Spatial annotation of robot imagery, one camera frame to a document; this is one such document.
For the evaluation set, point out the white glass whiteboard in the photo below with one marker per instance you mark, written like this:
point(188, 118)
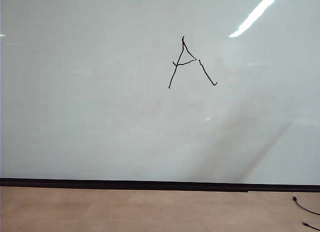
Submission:
point(100, 104)

